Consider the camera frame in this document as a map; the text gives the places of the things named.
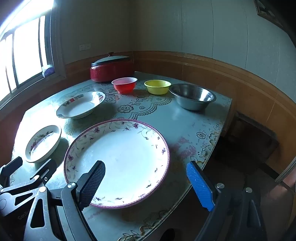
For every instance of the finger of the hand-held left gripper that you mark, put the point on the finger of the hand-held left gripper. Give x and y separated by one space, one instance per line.
11 166
46 169

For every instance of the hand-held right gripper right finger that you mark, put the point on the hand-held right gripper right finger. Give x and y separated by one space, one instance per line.
201 185

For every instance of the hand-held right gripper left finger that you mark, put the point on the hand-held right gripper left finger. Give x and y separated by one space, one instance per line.
92 183

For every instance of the small floral white dish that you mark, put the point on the small floral white dish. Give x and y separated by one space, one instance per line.
42 144

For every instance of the large floral white plate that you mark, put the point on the large floral white plate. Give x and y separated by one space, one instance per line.
124 150

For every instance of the white plate with red print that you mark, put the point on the white plate with red print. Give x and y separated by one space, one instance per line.
78 107

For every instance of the stainless steel bowl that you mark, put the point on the stainless steel bowl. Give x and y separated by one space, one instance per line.
192 96

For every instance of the red plastic bowl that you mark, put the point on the red plastic bowl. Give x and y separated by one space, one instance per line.
124 88

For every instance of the yellow plastic bowl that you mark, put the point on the yellow plastic bowl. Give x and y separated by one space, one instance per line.
157 89

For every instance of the purple item on windowsill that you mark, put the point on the purple item on windowsill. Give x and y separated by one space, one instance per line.
48 71

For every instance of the red cooking pot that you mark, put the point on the red cooking pot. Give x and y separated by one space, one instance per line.
104 73

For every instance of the window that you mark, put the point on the window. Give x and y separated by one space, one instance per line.
25 51

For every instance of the grey pot lid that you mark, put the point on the grey pot lid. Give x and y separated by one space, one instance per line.
111 59

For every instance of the white wall socket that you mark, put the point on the white wall socket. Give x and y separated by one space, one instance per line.
84 47

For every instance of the dark picture frame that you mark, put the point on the dark picture frame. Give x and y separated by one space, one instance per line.
266 11

